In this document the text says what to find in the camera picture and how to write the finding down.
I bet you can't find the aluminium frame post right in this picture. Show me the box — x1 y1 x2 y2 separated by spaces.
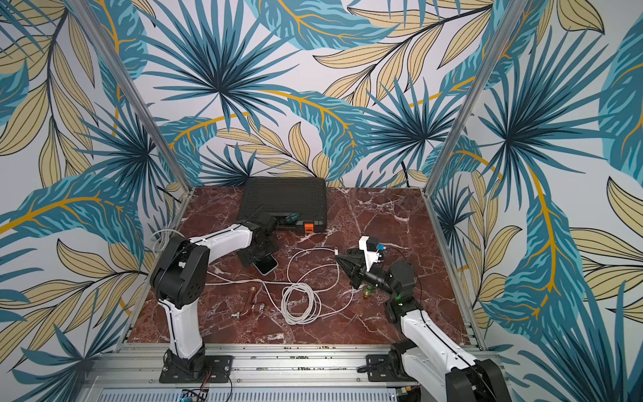
423 1 527 200

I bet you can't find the brown-handled screwdriver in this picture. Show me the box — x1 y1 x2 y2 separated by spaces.
239 286 259 318

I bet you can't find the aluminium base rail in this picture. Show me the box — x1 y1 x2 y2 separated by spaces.
77 341 512 401

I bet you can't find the black plastic tool case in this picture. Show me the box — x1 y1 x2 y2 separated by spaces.
237 177 328 234

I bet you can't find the aluminium frame post left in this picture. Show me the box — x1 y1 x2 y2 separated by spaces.
67 0 194 194

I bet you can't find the white charging cable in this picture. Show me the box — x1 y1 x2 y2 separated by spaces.
205 245 357 327

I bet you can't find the teal-handled screwdriver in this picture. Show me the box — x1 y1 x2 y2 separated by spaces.
281 213 299 225

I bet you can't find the smartphone with pink case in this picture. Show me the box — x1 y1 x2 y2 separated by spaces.
253 255 278 276

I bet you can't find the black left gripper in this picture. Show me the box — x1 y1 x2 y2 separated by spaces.
238 234 281 269

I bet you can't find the white power strip cord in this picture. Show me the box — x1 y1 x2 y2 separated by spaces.
149 228 187 252

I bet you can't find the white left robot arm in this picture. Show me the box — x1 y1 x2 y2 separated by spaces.
150 213 278 383

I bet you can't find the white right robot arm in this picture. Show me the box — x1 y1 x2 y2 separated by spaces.
335 250 512 401

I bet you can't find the aluminium frame post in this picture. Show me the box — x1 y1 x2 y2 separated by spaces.
423 1 527 200
67 0 194 194

